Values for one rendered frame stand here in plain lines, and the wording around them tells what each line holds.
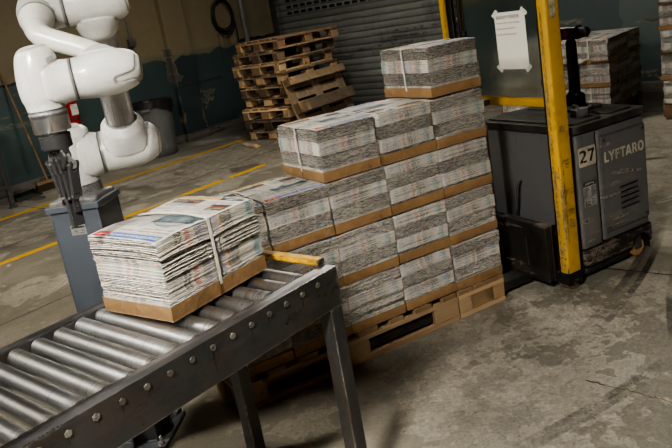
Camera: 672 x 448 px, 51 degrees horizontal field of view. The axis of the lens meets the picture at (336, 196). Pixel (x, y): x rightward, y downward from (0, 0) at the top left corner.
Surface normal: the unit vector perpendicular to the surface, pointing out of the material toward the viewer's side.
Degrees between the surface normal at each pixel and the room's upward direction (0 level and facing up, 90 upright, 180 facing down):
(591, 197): 90
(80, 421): 90
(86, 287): 90
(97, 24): 130
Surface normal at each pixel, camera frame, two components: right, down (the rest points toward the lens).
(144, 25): 0.76, 0.04
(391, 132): 0.51, 0.14
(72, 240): -0.10, 0.27
